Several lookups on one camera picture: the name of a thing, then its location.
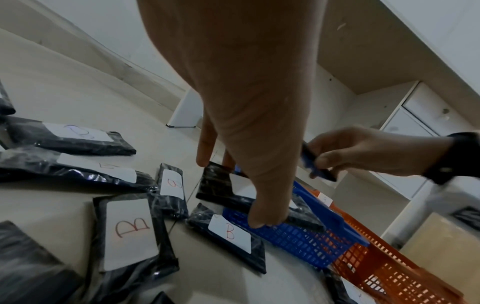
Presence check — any person's right hand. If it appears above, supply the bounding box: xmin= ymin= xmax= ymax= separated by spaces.
xmin=305 ymin=124 xmax=457 ymax=182

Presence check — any person's left hand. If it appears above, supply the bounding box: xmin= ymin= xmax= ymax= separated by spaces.
xmin=135 ymin=0 xmax=329 ymax=230

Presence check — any small black packet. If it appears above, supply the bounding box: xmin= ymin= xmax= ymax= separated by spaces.
xmin=300 ymin=142 xmax=338 ymax=182

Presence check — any black packet with white label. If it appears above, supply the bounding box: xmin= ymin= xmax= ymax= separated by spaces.
xmin=195 ymin=161 xmax=326 ymax=233

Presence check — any white drawer cabinet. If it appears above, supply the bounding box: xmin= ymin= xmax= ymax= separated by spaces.
xmin=360 ymin=80 xmax=480 ymax=199

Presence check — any white desk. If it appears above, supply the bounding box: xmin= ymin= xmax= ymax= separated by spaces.
xmin=166 ymin=0 xmax=480 ymax=129

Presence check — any cardboard box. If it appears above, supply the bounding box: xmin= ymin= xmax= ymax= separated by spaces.
xmin=399 ymin=212 xmax=480 ymax=285

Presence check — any orange plastic basket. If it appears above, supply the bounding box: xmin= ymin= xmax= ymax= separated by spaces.
xmin=318 ymin=193 xmax=470 ymax=304

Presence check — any blue plastic basket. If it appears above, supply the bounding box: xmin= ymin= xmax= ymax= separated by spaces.
xmin=223 ymin=166 xmax=371 ymax=269

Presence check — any scattered group of black parcels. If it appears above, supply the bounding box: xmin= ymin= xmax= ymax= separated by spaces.
xmin=0 ymin=80 xmax=376 ymax=304

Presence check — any black wrist strap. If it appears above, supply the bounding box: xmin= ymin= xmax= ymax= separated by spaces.
xmin=423 ymin=132 xmax=480 ymax=185

